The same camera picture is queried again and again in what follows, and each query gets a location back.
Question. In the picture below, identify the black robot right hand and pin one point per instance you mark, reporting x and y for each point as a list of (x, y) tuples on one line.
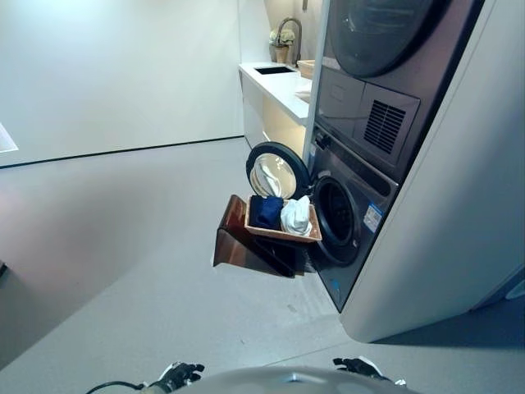
[(365, 367)]

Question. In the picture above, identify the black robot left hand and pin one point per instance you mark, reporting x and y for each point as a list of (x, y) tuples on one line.
[(180, 371)]

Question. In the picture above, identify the white garment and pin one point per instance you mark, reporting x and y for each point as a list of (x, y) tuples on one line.
[(296, 217)]

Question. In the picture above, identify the navy blue garment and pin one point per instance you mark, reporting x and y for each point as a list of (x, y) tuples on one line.
[(266, 211)]

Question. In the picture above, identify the grey front-load washing machine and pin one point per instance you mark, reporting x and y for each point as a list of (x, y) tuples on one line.
[(357, 193)]

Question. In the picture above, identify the round glass washing machine door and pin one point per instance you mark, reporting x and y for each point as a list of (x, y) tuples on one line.
[(283, 172)]

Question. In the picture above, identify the grey robot torso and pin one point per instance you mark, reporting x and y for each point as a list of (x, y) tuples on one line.
[(295, 381)]

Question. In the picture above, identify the brown acrylic stand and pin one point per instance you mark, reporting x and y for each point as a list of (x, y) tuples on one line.
[(234, 246)]

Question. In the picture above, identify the brown wicker laundry basket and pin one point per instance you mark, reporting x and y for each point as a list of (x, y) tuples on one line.
[(287, 239)]

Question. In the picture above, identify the blue white energy label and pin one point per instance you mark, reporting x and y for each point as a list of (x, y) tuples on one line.
[(372, 214)]

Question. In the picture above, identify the dark grey stacked dryer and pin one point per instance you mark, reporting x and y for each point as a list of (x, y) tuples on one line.
[(369, 82)]

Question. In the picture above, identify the white counter cabinet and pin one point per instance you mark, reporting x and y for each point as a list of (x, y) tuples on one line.
[(279, 94)]

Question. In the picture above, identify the light wicker storage basket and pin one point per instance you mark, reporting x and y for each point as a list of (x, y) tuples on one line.
[(307, 67)]

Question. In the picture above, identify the black rectangular sink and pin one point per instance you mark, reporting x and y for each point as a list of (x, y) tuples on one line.
[(275, 70)]

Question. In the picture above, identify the potted white flowers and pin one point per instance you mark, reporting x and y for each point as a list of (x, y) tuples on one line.
[(282, 41)]

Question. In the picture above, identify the curved metal faucet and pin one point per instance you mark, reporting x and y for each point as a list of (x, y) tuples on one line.
[(298, 37)]

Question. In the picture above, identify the white appliance enclosure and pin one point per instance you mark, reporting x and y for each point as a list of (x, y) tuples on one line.
[(451, 225)]

